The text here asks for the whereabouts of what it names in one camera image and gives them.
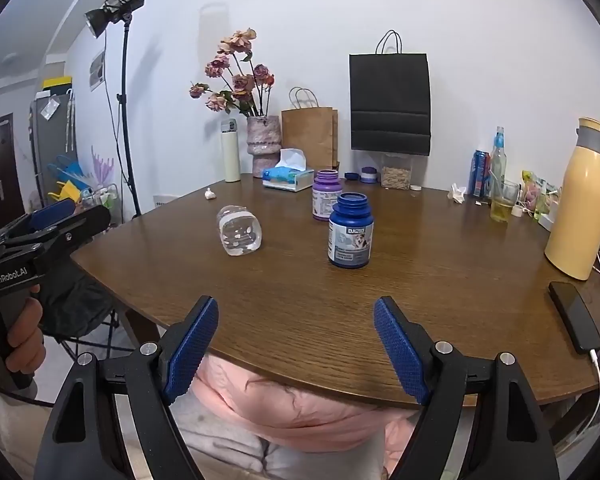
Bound purple supplement bottle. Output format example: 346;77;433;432
312;169;343;222

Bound clear container of grains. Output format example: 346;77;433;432
381;152;413;190

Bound glass bottle with blue cap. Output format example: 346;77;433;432
489;126;507;204

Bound blue drink can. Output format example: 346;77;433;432
470;149;491;198

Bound blue supplement bottle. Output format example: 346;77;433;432
328;192;375;269

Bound pink ceramic vase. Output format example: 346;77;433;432
246;115;282;178

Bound person's pink jacket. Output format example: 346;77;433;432
172;355;425;480

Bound grey cabinet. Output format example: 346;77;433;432
28;91;78;201

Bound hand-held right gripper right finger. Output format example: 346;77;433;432
373;296;561;480

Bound dark wooden door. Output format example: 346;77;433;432
0;113;22;233

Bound brown paper bag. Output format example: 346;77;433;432
281;87;339;170

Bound dried pink flowers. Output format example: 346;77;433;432
189;28;276;118

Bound black cloth on chair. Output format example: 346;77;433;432
39;272;117;343

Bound black studio light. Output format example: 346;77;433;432
84;0;147;39

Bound colourful snack packets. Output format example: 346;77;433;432
521;170;562;218

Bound white thermos bottle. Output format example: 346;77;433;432
221;119;241;183

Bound purple coral decoration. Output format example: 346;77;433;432
91;146;115;191

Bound blue tissue box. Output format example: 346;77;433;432
262;148;315;193

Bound black light stand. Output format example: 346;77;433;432
105;15;143;221

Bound person's left hand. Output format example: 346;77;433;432
2;299;46;386

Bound black smartphone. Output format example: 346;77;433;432
548;281;600;356

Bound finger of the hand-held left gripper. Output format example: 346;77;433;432
0;198;77;248
32;205;112;273

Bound clear plastic bottle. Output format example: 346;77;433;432
216;204;263;257

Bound yellow thermos jug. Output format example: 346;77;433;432
544;117;600;281

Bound yellow box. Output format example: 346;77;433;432
42;76;74;95

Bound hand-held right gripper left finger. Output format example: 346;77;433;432
35;295;220;480

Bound black paper bag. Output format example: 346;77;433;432
349;30;432;156

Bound wall electrical panel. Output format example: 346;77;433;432
89;51;106;92

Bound glass of yellow drink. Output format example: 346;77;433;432
490;180;521;223

